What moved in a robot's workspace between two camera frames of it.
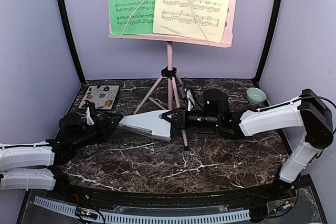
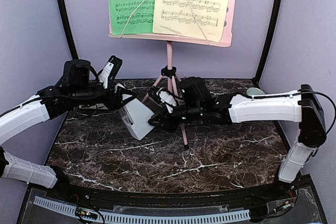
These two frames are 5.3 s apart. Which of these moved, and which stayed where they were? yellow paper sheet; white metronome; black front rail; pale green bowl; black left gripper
Moved: black left gripper; white metronome
Stayed: pale green bowl; black front rail; yellow paper sheet
